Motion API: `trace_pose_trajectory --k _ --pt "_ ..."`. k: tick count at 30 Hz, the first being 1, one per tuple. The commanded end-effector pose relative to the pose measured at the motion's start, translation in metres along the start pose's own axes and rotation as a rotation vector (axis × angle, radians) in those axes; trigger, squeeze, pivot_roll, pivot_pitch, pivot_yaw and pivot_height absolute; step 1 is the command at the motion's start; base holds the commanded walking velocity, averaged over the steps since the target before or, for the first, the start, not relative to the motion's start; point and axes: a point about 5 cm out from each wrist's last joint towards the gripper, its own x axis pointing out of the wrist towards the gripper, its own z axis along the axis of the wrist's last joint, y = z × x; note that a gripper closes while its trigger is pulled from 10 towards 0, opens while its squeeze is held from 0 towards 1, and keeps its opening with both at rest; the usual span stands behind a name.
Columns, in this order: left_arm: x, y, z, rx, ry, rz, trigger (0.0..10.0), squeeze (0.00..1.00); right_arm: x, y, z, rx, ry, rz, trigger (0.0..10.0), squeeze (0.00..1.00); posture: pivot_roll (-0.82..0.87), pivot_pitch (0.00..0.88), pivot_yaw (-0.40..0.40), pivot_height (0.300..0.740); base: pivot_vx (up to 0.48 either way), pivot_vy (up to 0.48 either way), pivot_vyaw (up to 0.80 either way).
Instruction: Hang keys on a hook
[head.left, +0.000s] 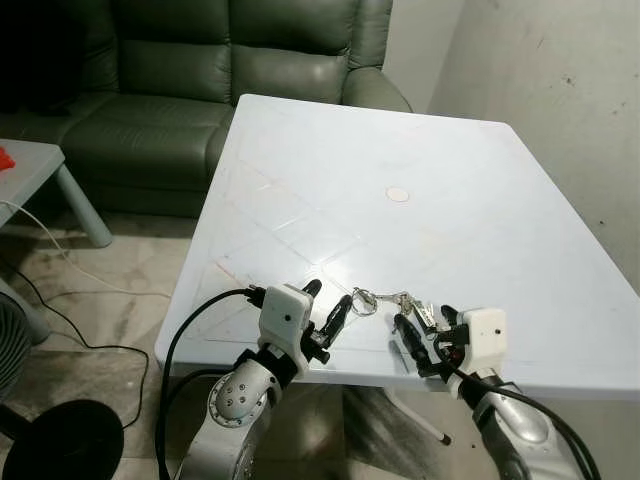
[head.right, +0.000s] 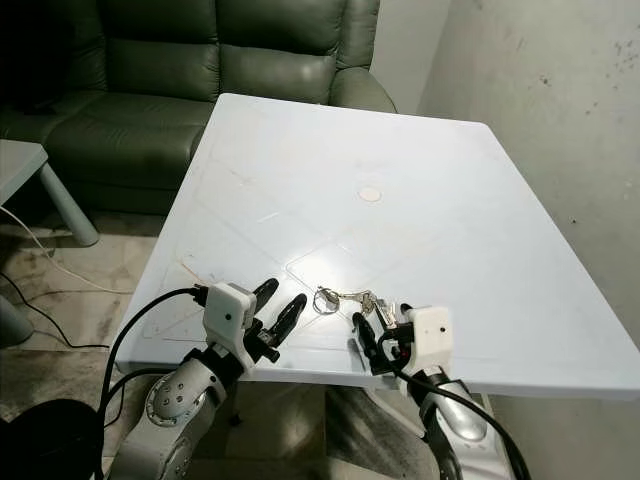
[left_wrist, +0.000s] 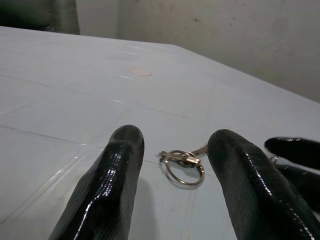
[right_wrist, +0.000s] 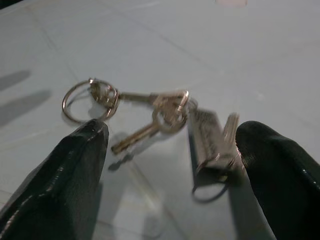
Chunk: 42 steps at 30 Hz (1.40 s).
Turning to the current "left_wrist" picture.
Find large silver key ring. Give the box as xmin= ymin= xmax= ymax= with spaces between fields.
xmin=164 ymin=149 xmax=205 ymax=186

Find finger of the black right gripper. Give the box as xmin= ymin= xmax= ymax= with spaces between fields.
xmin=264 ymin=136 xmax=320 ymax=164
xmin=274 ymin=162 xmax=320 ymax=218

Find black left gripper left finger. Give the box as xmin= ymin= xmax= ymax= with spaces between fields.
xmin=48 ymin=124 xmax=146 ymax=240

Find silver keys on small ring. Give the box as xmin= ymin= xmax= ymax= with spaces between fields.
xmin=159 ymin=145 xmax=209 ymax=168

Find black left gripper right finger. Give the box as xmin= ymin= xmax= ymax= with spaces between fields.
xmin=207 ymin=128 xmax=320 ymax=240

